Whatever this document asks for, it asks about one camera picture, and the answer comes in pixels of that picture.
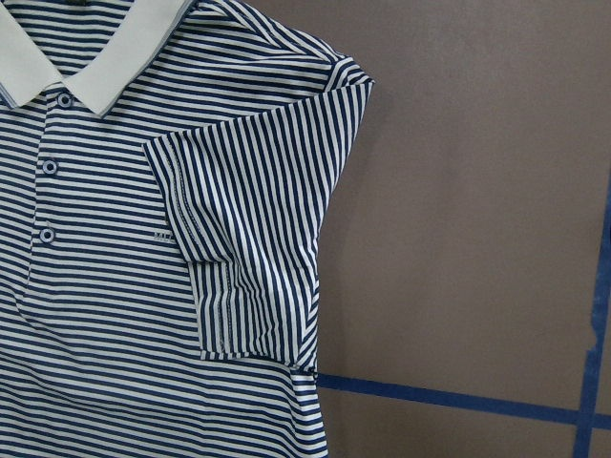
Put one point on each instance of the navy white striped polo shirt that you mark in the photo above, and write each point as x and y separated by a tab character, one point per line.
166	167

